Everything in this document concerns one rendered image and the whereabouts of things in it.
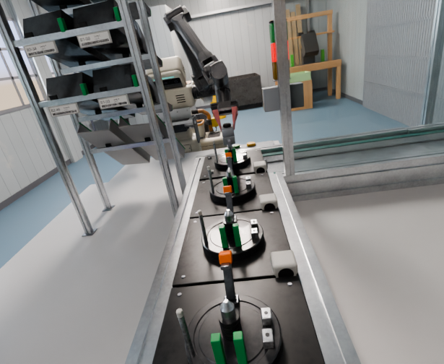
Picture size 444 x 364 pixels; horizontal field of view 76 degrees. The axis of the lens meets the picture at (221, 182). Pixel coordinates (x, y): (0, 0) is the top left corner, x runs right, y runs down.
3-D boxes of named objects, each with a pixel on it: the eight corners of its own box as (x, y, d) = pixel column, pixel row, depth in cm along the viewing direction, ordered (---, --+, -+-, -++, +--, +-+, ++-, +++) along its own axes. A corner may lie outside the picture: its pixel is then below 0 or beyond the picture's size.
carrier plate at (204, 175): (205, 160, 122) (204, 156, 121) (260, 153, 120) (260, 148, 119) (200, 184, 100) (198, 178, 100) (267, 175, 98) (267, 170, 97)
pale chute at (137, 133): (156, 160, 122) (157, 151, 123) (184, 158, 118) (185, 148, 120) (117, 127, 96) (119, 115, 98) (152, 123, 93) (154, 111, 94)
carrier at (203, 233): (190, 224, 77) (180, 183, 72) (279, 214, 75) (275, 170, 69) (173, 293, 55) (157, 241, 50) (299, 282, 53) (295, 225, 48)
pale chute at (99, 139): (123, 165, 123) (124, 155, 125) (149, 162, 120) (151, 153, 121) (76, 133, 98) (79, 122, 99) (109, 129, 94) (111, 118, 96)
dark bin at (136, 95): (142, 115, 112) (141, 96, 112) (172, 111, 109) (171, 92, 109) (93, 94, 85) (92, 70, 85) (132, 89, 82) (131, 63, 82)
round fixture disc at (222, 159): (215, 159, 116) (214, 154, 116) (249, 154, 115) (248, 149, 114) (214, 172, 104) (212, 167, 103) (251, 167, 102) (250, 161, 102)
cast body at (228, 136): (223, 139, 109) (220, 122, 106) (234, 138, 109) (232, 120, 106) (223, 147, 102) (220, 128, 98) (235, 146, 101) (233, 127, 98)
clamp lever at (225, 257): (225, 296, 46) (219, 250, 46) (237, 295, 46) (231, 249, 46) (223, 307, 43) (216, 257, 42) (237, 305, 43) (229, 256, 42)
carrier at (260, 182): (199, 185, 99) (192, 152, 94) (268, 177, 97) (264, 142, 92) (190, 224, 77) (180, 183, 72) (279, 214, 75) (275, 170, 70)
